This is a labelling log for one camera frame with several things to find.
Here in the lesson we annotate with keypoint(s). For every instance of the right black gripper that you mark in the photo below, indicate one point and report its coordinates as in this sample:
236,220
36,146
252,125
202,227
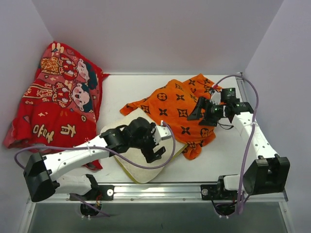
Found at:
202,113

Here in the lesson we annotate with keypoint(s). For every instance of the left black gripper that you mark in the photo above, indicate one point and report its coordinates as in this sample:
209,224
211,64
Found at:
149,150

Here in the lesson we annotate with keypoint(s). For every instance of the orange black patterned pillowcase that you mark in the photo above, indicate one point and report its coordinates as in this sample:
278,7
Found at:
173,103

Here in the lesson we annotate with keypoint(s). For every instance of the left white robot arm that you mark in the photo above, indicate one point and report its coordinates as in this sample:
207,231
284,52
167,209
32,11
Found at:
46,174

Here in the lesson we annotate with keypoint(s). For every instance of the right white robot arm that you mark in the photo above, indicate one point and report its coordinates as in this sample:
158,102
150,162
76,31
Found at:
263,171

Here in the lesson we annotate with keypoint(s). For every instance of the red cartoon patterned pillow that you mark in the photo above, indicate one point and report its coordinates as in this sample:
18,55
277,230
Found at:
61,107

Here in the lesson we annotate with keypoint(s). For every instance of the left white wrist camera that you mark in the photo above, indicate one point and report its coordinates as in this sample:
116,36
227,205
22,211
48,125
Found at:
161,133

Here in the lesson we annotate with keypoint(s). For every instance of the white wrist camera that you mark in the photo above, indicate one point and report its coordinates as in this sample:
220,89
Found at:
161,133
215,95

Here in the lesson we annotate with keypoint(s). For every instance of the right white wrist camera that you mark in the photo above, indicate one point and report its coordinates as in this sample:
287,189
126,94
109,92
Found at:
215,95

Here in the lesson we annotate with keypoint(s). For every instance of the aluminium front rail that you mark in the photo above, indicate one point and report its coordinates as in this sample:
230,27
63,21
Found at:
155,191

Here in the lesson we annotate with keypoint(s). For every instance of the aluminium side rail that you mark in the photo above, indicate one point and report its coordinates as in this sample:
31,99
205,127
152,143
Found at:
240,82

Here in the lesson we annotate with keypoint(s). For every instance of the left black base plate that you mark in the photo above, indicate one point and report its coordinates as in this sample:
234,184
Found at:
101,193

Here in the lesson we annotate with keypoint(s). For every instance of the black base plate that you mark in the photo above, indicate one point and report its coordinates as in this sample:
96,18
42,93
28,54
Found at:
217,192
101,193

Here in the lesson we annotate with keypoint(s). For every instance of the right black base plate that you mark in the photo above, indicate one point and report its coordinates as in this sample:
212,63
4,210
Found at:
217,192

